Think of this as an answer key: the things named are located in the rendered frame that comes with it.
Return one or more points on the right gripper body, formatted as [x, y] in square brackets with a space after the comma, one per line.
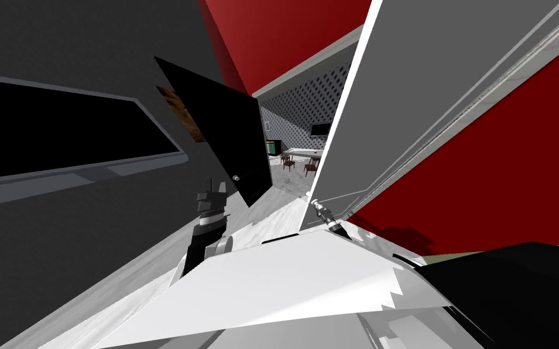
[320, 210]

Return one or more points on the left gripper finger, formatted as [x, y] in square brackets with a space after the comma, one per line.
[221, 187]
[207, 185]

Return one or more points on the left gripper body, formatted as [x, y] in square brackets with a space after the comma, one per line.
[211, 202]

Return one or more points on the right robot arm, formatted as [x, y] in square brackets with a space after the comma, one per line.
[512, 295]

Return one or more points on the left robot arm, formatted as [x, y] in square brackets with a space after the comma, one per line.
[201, 245]

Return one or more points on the black door leaf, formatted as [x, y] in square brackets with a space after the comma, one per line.
[231, 135]

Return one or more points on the white table with brown chairs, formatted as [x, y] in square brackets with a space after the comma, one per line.
[303, 157]

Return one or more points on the black and green cabinet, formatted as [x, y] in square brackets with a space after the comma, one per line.
[273, 148]

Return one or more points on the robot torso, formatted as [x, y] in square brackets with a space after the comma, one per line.
[284, 281]

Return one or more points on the grey door leaf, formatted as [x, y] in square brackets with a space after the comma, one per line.
[420, 97]

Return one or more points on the brown wall picture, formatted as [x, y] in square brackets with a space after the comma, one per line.
[185, 116]

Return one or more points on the black wall screen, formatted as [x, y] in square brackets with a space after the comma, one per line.
[320, 129]

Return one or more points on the dark window with grey frame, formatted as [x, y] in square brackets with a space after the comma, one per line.
[51, 131]

